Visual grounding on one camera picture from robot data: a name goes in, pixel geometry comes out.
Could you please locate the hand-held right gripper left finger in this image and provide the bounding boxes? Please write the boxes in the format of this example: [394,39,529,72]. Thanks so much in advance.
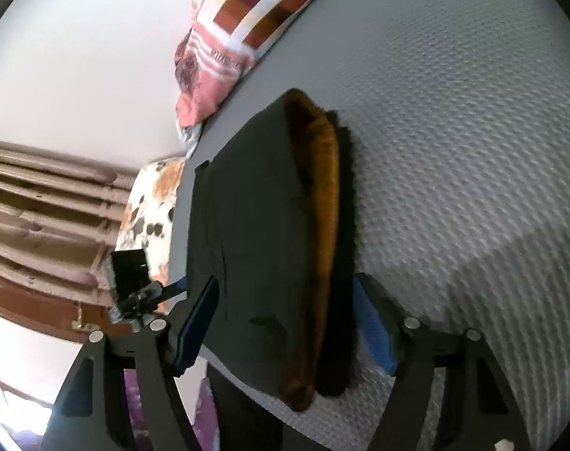
[41,276,220,451]

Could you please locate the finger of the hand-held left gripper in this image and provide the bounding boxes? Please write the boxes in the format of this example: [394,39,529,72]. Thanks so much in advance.
[157,278,188,302]

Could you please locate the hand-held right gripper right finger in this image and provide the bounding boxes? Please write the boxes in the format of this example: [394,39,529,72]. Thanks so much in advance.
[352,275,532,451]

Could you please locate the dark pants with brown lining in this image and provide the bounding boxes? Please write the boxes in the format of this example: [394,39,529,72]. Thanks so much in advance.
[186,88,361,412]

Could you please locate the floral orange grey cloth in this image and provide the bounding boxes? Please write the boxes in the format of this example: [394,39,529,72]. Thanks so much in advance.
[115,157,187,316]

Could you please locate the purple printed clothing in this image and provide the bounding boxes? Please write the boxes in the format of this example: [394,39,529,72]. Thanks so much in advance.
[125,369,220,451]

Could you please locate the brown wooden moulded headboard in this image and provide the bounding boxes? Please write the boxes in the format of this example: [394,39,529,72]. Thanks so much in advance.
[0,138,140,345]

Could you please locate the white grey cloth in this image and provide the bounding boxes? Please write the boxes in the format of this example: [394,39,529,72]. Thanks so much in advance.
[178,121,205,159]

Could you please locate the pink striped cloth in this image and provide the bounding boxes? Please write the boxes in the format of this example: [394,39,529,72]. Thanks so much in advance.
[174,23,254,129]

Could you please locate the grey textured mattress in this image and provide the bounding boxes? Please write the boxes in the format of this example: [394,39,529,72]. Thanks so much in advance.
[181,0,570,451]

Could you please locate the checkered red white pillow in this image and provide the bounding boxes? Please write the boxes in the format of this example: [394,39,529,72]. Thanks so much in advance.
[191,0,349,53]

